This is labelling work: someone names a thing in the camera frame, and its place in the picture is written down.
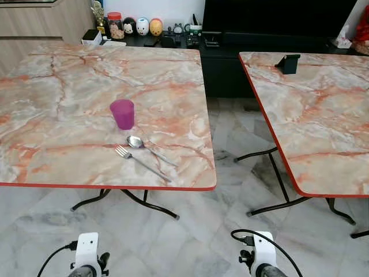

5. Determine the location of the marble top folding table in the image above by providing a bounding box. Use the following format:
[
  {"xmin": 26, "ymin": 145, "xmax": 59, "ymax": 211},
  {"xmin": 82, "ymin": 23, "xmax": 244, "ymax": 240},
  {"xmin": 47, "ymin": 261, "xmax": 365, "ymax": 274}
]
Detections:
[
  {"xmin": 234, "ymin": 51, "xmax": 369, "ymax": 239},
  {"xmin": 0, "ymin": 44, "xmax": 218, "ymax": 220}
]

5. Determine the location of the small white box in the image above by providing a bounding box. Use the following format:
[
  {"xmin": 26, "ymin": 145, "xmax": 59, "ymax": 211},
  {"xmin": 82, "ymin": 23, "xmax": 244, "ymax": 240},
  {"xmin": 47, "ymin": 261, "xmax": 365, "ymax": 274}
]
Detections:
[{"xmin": 82, "ymin": 29, "xmax": 104, "ymax": 46}]

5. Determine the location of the white egg figurine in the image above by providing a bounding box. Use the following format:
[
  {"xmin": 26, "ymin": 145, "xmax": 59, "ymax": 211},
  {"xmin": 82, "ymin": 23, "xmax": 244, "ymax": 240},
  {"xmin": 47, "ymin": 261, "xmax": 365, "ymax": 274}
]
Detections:
[{"xmin": 136, "ymin": 17, "xmax": 150, "ymax": 37}]

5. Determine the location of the white pink tissue box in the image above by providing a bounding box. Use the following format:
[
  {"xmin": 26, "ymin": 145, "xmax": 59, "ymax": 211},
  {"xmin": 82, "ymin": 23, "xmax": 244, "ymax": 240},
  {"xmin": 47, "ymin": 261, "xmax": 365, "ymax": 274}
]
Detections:
[{"xmin": 333, "ymin": 25, "xmax": 354, "ymax": 49}]

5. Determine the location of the black television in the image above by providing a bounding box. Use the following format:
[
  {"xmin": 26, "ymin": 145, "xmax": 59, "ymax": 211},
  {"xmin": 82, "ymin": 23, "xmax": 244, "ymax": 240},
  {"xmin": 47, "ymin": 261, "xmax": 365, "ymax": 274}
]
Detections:
[{"xmin": 202, "ymin": 0, "xmax": 359, "ymax": 36}]

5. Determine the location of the steel fork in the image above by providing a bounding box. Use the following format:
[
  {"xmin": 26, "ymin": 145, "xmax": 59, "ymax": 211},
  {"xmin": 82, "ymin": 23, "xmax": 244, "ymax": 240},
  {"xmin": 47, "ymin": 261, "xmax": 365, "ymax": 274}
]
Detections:
[{"xmin": 114, "ymin": 145, "xmax": 172, "ymax": 184}]

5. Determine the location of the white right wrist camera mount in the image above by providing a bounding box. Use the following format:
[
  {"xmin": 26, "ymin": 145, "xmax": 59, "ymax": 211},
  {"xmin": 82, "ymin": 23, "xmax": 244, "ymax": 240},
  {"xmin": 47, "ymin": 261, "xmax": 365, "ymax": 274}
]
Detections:
[{"xmin": 251, "ymin": 231, "xmax": 277, "ymax": 272}]

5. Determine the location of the purple plastic cup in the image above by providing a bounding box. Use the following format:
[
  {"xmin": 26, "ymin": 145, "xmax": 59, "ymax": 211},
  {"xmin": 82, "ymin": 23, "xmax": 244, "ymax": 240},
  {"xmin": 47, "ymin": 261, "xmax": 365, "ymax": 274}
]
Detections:
[{"xmin": 110, "ymin": 99, "xmax": 135, "ymax": 130}]

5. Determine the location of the black white round figurine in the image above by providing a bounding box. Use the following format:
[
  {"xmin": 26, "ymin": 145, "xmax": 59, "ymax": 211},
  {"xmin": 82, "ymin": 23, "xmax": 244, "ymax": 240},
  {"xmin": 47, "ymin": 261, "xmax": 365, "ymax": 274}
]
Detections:
[{"xmin": 123, "ymin": 17, "xmax": 137, "ymax": 37}]

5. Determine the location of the small green white mug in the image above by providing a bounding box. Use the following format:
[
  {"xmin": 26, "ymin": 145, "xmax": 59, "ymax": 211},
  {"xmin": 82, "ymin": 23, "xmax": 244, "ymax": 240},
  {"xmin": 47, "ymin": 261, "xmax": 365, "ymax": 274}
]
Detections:
[{"xmin": 187, "ymin": 23, "xmax": 204, "ymax": 39}]

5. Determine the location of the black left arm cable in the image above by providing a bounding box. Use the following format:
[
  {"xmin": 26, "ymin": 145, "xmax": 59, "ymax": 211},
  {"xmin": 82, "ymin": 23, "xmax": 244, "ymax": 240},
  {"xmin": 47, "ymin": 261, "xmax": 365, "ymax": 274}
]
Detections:
[{"xmin": 37, "ymin": 241, "xmax": 79, "ymax": 277}]

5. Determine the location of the gold trophy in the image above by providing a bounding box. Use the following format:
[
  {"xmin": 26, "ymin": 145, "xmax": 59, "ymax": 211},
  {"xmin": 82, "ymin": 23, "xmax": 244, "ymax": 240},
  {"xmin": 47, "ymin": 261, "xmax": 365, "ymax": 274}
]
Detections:
[{"xmin": 91, "ymin": 0, "xmax": 108, "ymax": 35}]

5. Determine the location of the black phone stand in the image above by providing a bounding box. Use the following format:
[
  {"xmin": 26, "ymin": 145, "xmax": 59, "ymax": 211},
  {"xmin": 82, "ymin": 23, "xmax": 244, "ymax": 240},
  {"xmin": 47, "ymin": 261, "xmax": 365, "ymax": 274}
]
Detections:
[{"xmin": 275, "ymin": 54, "xmax": 302, "ymax": 76}]

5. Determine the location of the steel spoon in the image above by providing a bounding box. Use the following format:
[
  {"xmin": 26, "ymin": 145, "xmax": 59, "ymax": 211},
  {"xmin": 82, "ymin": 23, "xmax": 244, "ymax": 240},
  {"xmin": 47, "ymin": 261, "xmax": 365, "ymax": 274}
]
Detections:
[{"xmin": 127, "ymin": 135, "xmax": 180, "ymax": 169}]

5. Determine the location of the yellow egg figurine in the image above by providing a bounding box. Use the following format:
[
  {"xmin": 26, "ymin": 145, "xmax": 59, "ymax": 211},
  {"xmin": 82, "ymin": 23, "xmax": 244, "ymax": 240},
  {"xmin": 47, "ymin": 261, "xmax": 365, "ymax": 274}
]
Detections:
[{"xmin": 149, "ymin": 18, "xmax": 164, "ymax": 38}]

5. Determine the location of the red lidded snack jar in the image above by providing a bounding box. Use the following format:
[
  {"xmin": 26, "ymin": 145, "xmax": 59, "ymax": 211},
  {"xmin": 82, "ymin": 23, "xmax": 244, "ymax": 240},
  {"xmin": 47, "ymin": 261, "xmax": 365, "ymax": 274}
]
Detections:
[{"xmin": 107, "ymin": 12, "xmax": 125, "ymax": 40}]

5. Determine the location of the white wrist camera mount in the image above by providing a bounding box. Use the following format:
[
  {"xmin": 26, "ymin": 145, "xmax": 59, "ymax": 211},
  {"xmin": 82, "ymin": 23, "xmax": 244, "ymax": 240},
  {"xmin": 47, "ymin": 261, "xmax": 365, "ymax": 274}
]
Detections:
[
  {"xmin": 74, "ymin": 233, "xmax": 100, "ymax": 275},
  {"xmin": 251, "ymin": 231, "xmax": 277, "ymax": 272}
]

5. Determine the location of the red plush figure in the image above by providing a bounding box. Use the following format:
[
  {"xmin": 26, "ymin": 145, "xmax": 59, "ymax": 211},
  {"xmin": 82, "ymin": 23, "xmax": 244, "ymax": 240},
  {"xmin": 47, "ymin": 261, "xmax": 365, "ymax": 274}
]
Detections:
[{"xmin": 352, "ymin": 5, "xmax": 369, "ymax": 56}]

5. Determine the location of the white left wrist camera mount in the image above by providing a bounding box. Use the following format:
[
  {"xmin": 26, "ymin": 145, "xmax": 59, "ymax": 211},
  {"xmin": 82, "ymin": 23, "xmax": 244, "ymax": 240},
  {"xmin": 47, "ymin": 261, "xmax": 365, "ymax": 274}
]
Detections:
[{"xmin": 74, "ymin": 233, "xmax": 100, "ymax": 275}]

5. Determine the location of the light wooden cabinet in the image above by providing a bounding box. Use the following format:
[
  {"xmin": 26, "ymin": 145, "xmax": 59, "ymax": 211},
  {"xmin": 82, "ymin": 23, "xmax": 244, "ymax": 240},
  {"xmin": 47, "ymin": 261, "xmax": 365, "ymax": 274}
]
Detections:
[{"xmin": 0, "ymin": 0, "xmax": 96, "ymax": 76}]

